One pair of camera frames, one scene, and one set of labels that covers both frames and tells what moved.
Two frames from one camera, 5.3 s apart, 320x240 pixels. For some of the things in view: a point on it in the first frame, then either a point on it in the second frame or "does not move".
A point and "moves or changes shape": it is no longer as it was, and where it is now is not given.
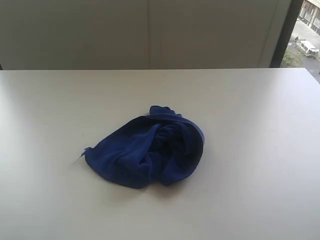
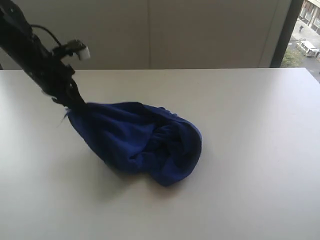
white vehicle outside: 310,51 does not move
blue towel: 162,148 moves or changes shape
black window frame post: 294,9 does not move
